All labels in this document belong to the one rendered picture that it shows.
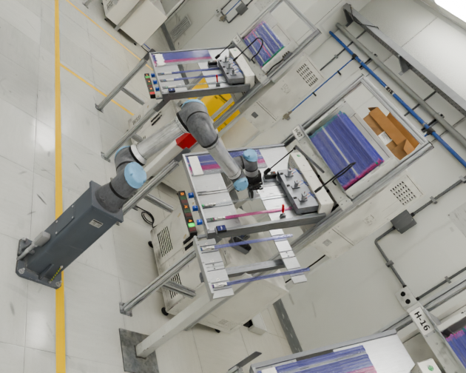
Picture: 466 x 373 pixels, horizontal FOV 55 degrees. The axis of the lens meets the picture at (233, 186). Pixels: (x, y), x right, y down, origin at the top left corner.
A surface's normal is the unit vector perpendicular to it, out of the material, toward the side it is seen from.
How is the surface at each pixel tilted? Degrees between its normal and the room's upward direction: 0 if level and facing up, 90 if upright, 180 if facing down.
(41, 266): 90
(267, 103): 90
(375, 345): 44
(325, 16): 90
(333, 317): 90
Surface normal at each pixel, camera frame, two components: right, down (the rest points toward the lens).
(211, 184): 0.09, -0.74
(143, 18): 0.28, 0.66
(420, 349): -0.62, -0.43
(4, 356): 0.73, -0.61
